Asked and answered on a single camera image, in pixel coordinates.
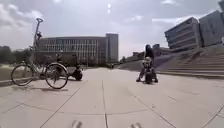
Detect grey stone slab plaza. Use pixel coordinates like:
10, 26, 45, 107
0, 67, 224, 128

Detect wide grey building with tower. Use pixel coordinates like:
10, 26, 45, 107
37, 32, 120, 66

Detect small dark vehicle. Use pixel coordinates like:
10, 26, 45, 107
67, 64, 84, 82

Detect small wheeled vehicle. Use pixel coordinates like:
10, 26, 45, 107
135, 57, 159, 85

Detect person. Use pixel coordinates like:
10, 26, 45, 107
143, 43, 156, 69

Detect distant low building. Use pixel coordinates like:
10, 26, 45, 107
152, 43, 172, 57

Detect bicycle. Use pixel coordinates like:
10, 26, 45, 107
10, 46, 70, 90

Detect robot's own part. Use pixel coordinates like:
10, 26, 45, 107
129, 122, 142, 128
71, 120, 83, 128

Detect lamp pole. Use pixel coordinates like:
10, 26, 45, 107
31, 17, 45, 51

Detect dark glass building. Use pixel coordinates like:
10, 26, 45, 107
163, 0, 224, 54

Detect wide stone stairs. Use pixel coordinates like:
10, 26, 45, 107
117, 44, 224, 80

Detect row of trees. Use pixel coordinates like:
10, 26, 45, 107
0, 45, 41, 66

